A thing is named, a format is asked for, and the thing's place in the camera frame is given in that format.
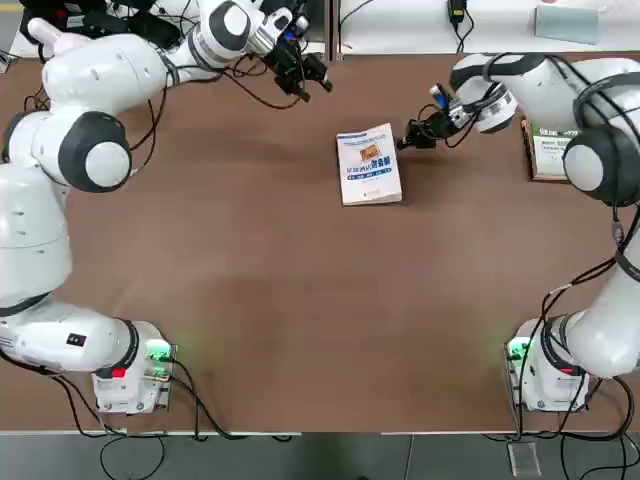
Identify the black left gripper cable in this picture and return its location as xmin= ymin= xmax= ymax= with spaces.
xmin=219 ymin=54 xmax=311 ymax=110

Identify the white side desk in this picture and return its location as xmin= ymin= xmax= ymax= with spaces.
xmin=0 ymin=0 xmax=640 ymax=57

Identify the black left base cable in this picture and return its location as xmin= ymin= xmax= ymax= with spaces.
xmin=164 ymin=349 xmax=306 ymax=444

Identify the green cover book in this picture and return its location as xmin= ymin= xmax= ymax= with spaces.
xmin=530 ymin=124 xmax=576 ymax=176

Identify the blue white cover paperback book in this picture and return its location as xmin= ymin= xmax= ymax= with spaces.
xmin=335 ymin=122 xmax=404 ymax=207

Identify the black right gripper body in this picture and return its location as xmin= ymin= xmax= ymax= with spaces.
xmin=430 ymin=110 xmax=459 ymax=137

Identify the black right base cable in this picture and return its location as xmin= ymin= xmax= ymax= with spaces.
xmin=587 ymin=369 xmax=636 ymax=480

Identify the grey green flat plate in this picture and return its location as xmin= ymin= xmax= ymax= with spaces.
xmin=533 ymin=4 xmax=600 ymax=45

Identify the aluminium frame post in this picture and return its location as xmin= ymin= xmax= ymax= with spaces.
xmin=327 ymin=0 xmax=346 ymax=61

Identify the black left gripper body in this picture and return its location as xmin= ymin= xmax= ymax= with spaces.
xmin=263 ymin=42 xmax=307 ymax=76

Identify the black base cable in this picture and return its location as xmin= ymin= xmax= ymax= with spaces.
xmin=164 ymin=349 xmax=306 ymax=444
xmin=587 ymin=369 xmax=636 ymax=480

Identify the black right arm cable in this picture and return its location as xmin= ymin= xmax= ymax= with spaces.
xmin=542 ymin=199 xmax=640 ymax=351

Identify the metal floor socket plate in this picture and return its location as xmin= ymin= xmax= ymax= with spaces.
xmin=507 ymin=442 xmax=542 ymax=477

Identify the black electronics box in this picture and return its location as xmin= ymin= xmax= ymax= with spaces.
xmin=79 ymin=0 xmax=181 ymax=51

